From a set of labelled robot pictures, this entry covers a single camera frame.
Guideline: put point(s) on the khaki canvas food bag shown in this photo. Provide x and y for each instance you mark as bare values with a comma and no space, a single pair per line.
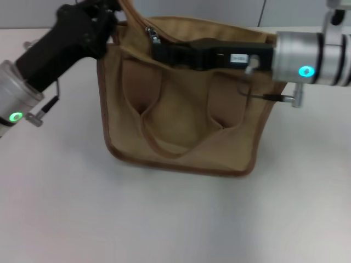
186,115

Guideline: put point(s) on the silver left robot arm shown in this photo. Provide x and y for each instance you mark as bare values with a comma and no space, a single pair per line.
16,98

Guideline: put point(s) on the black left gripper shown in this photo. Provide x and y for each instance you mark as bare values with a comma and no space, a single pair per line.
71,41

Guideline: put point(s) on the silver metal zipper pull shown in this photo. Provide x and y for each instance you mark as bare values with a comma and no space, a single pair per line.
153,34

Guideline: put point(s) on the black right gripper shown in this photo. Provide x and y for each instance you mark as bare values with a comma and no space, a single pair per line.
235,56

